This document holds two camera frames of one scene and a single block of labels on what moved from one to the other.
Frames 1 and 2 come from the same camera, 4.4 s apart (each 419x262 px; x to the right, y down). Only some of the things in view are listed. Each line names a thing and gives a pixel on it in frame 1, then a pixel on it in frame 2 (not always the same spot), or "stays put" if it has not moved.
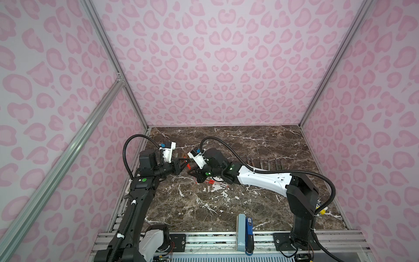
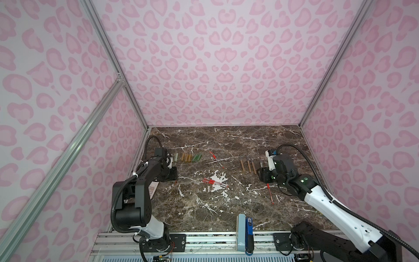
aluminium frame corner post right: x=363 y=8 stays put
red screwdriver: x=210 y=180 stays put
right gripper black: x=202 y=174 to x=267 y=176
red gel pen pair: x=213 y=183 stays put
